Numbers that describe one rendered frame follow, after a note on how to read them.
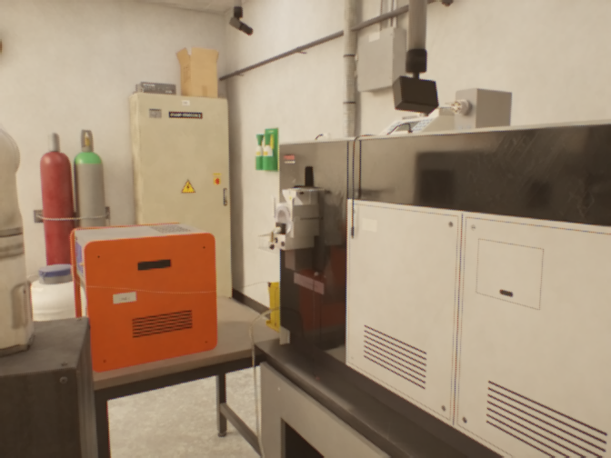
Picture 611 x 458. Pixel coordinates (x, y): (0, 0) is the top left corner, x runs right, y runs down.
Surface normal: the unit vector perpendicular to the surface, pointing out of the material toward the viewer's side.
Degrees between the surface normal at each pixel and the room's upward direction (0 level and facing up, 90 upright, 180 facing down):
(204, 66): 90
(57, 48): 90
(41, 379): 90
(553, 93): 90
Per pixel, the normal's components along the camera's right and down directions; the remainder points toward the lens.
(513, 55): -0.86, 0.07
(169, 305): 0.51, 0.11
